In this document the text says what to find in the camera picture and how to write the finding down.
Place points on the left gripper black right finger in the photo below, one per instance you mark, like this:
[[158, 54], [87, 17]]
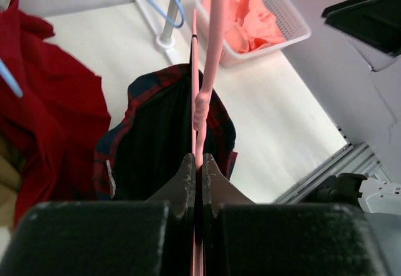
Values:
[[216, 190]]

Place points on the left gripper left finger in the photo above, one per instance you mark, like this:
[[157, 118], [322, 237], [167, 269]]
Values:
[[179, 191]]

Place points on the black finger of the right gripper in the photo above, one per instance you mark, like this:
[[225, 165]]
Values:
[[374, 22]]

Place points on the red plaid skirt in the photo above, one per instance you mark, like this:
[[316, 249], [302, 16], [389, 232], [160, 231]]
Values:
[[145, 150]]

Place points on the pink hanger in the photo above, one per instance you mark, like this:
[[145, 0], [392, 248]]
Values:
[[201, 96]]

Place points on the left blue hanger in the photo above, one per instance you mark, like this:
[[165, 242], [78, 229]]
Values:
[[10, 80]]

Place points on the white plastic basket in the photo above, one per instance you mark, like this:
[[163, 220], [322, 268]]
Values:
[[291, 24]]

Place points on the pink garment in basket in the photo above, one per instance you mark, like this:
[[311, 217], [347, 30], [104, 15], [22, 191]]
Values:
[[250, 26]]

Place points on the red hanging garment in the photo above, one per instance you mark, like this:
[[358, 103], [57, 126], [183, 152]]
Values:
[[59, 119]]

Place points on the metal clothes rack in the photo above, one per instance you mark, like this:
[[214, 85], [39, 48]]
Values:
[[162, 24]]

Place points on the tan hanging garment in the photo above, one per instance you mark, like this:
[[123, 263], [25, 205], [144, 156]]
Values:
[[12, 163]]

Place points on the aluminium mounting rail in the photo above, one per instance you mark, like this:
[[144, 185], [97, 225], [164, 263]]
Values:
[[358, 159]]

